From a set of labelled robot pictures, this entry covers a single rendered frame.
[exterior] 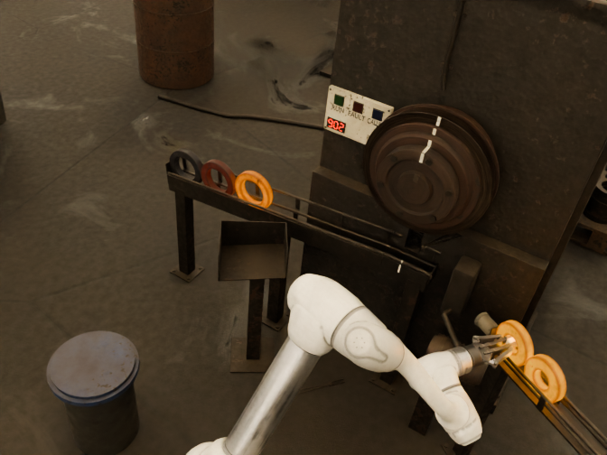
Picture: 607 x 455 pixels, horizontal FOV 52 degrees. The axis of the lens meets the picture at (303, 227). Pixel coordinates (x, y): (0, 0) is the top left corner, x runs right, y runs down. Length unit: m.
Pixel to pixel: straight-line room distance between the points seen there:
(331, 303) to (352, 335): 0.11
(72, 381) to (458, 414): 1.31
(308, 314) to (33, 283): 2.04
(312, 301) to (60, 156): 2.90
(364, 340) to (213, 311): 1.72
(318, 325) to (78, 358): 1.14
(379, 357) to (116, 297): 1.94
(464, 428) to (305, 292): 0.70
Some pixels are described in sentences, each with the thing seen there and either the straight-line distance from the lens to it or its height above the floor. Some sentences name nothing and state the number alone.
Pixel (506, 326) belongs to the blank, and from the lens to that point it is 2.23.
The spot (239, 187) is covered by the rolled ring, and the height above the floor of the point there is 0.69.
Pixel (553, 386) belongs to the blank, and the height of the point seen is 0.75.
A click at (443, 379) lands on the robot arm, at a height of 0.75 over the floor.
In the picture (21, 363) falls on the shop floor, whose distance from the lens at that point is 3.03.
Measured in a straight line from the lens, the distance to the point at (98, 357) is 2.42.
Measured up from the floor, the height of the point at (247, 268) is 0.60.
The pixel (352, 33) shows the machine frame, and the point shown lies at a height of 1.45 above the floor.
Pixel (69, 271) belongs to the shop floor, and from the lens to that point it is 3.38.
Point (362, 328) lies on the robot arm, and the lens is 1.47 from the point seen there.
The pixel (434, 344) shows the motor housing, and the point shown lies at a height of 0.52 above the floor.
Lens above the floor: 2.30
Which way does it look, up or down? 40 degrees down
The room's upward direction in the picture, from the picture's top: 7 degrees clockwise
